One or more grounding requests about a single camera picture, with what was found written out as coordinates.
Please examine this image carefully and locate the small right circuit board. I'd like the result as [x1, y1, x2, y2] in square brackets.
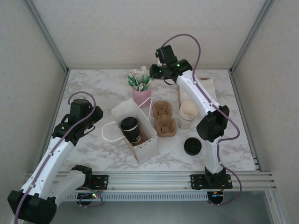
[207, 191, 224, 199]

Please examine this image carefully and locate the black printed paper coffee cup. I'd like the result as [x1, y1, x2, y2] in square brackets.
[122, 125, 147, 144]

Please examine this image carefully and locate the brown cardboard cup carrier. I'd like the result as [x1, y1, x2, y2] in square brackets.
[153, 100, 177, 138]
[128, 137, 150, 148]

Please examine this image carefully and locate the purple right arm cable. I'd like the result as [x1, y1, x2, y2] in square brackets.
[160, 34, 242, 207]

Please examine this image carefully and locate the grey slotted cable duct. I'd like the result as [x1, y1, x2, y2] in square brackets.
[63, 192, 208, 202]

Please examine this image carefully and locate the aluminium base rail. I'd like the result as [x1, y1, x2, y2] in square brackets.
[22, 171, 278, 193]

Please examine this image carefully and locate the small circuit board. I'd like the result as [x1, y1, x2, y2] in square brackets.
[207, 191, 224, 199]
[77, 192, 98, 200]

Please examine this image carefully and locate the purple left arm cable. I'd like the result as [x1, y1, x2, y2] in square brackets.
[14, 91, 105, 224]

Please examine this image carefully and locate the aluminium frame post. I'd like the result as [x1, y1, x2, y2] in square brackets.
[22, 0, 70, 73]
[229, 0, 277, 73]

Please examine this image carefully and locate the small left circuit board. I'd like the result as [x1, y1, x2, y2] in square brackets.
[77, 192, 98, 200]

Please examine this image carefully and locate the white paper napkin stack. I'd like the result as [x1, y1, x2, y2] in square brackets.
[178, 78, 217, 110]

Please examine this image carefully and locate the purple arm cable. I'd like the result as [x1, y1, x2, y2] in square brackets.
[160, 34, 242, 207]
[14, 91, 105, 224]

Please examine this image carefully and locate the white printed paper gift bag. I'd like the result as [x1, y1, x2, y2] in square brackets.
[101, 97, 158, 164]

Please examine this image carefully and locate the aluminium table side rail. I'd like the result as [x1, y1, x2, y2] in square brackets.
[230, 70, 261, 172]
[55, 70, 70, 117]

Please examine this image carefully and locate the pink straw holder cup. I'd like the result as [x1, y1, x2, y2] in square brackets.
[132, 84, 152, 108]

